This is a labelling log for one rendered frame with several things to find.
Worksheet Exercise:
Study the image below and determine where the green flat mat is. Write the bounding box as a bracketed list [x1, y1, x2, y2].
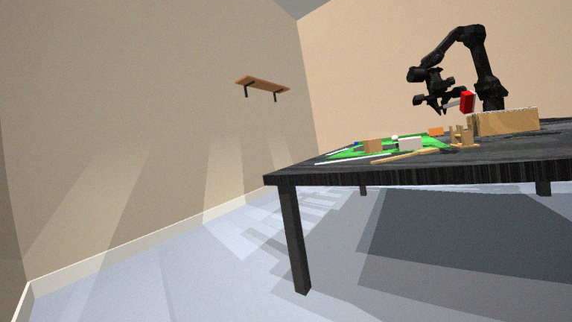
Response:
[326, 136, 450, 160]

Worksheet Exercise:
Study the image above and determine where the orange putter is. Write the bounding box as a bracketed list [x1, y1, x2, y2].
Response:
[428, 127, 444, 136]

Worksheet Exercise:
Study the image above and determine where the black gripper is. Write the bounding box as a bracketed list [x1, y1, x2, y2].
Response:
[412, 78, 467, 116]

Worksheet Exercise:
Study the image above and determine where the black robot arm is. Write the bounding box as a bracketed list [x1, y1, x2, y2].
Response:
[406, 24, 509, 112]

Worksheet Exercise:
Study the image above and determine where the white block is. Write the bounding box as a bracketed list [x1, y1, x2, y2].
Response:
[398, 136, 423, 151]

